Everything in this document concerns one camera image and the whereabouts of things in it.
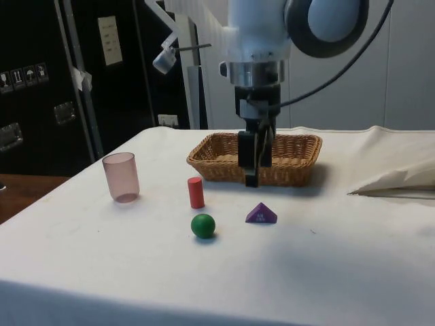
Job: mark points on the wicker basket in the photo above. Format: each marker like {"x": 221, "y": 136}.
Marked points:
{"x": 292, "y": 159}

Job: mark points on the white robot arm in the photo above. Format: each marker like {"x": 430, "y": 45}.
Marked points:
{"x": 258, "y": 30}

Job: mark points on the purple triangular block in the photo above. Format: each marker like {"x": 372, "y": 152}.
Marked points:
{"x": 261, "y": 215}

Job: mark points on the black cabinet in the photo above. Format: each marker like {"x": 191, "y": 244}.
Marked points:
{"x": 34, "y": 119}

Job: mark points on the white bracket with small camera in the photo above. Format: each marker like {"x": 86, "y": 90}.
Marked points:
{"x": 165, "y": 60}

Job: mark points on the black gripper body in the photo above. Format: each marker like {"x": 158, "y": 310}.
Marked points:
{"x": 272, "y": 98}

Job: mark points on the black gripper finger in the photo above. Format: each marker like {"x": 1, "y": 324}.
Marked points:
{"x": 266, "y": 149}
{"x": 247, "y": 149}

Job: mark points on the pale lockers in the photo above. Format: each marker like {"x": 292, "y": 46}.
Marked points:
{"x": 408, "y": 74}

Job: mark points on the see-through pink cup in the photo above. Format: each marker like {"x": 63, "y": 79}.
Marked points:
{"x": 121, "y": 176}

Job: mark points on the green ball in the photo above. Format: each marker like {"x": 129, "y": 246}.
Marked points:
{"x": 203, "y": 226}

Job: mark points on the red cylinder block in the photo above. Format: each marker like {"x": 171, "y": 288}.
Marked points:
{"x": 195, "y": 193}

